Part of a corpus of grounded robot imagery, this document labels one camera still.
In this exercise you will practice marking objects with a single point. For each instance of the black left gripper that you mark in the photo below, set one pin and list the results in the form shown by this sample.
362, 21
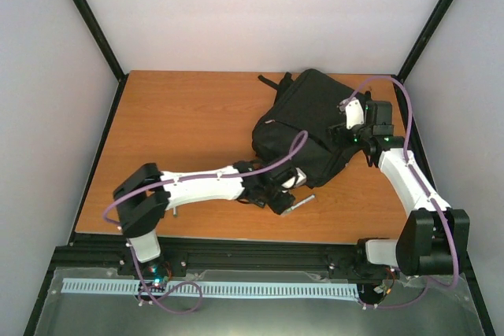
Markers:
279, 207

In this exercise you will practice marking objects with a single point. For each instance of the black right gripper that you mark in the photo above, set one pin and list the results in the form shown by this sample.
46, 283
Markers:
339, 136

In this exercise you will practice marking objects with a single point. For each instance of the black student backpack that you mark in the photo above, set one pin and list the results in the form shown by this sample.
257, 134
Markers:
309, 103

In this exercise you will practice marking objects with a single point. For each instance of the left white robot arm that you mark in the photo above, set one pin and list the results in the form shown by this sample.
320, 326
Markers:
144, 197

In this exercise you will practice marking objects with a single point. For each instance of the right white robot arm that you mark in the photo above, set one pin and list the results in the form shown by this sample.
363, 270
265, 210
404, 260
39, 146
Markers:
435, 236

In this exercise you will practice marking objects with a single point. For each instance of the silver craft knife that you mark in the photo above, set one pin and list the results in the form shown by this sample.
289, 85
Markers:
302, 202

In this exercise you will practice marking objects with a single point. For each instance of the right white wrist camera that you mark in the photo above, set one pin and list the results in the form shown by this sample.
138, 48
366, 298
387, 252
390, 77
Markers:
353, 111

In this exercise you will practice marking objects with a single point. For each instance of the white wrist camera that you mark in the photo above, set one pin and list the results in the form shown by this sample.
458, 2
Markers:
297, 179
353, 111

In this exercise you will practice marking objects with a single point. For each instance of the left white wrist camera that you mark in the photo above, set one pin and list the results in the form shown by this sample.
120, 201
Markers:
297, 179

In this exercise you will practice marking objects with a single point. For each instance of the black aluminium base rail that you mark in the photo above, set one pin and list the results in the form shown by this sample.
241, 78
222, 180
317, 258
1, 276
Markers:
180, 256

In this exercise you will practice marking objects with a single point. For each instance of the right black frame post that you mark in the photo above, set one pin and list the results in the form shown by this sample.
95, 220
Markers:
434, 20

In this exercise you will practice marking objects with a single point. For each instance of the black frame post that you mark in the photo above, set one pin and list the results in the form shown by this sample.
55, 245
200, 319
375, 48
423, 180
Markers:
434, 20
99, 37

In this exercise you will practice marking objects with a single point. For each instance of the light blue cable duct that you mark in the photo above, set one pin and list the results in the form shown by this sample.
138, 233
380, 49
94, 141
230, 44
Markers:
216, 290

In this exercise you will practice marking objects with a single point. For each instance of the left black frame post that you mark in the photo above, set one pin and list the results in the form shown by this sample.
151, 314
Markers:
99, 37

